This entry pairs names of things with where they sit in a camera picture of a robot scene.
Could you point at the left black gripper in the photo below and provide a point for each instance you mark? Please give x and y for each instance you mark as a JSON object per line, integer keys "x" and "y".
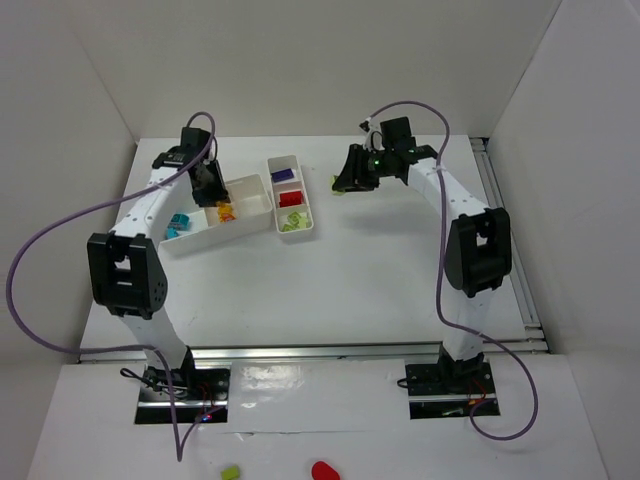
{"x": 206, "y": 191}

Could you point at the centre white compartment tray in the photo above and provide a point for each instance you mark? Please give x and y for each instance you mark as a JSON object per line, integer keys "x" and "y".
{"x": 298, "y": 183}

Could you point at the lime lego brick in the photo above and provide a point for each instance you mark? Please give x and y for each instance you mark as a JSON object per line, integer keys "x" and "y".
{"x": 294, "y": 221}

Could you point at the red lego brick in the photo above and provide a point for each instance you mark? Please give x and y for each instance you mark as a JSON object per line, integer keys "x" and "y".
{"x": 291, "y": 198}

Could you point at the lime and yellow lego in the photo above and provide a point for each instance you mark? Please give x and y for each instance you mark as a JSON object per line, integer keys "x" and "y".
{"x": 332, "y": 185}

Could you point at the yellow oval lego piece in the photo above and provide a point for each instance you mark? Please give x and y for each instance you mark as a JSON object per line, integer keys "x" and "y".
{"x": 226, "y": 216}

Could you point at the left white compartment tray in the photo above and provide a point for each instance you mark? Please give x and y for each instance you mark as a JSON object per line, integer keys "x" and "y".
{"x": 250, "y": 211}

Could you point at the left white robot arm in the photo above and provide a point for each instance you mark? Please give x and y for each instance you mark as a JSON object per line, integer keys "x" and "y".
{"x": 126, "y": 273}

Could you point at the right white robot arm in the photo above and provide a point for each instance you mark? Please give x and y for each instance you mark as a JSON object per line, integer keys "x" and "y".
{"x": 477, "y": 252}

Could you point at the white compartment tray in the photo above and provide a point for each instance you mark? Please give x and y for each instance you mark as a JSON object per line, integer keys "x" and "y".
{"x": 250, "y": 211}
{"x": 298, "y": 183}

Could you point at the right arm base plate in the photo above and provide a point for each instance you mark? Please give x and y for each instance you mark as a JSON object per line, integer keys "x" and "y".
{"x": 430, "y": 397}

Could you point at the teal long lego brick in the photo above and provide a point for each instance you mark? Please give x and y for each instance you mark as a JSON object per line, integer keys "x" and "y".
{"x": 171, "y": 233}

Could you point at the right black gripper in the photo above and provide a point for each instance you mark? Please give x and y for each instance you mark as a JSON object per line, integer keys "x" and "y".
{"x": 357, "y": 167}

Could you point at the lime lego foreground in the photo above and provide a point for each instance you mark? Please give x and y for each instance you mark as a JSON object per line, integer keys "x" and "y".
{"x": 230, "y": 473}

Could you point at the purple lego brick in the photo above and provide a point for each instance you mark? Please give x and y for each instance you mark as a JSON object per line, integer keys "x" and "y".
{"x": 282, "y": 175}

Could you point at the teal arched lego brick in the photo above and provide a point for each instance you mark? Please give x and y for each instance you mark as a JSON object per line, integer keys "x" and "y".
{"x": 180, "y": 222}

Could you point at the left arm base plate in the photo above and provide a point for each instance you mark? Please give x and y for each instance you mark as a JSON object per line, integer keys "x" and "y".
{"x": 205, "y": 401}

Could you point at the red oval lego foreground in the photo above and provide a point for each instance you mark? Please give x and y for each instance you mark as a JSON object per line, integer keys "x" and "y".
{"x": 321, "y": 470}

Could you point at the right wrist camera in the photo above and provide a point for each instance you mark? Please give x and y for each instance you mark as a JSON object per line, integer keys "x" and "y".
{"x": 373, "y": 140}

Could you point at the front aluminium rail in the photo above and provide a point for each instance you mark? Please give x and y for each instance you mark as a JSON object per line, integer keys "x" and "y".
{"x": 282, "y": 353}

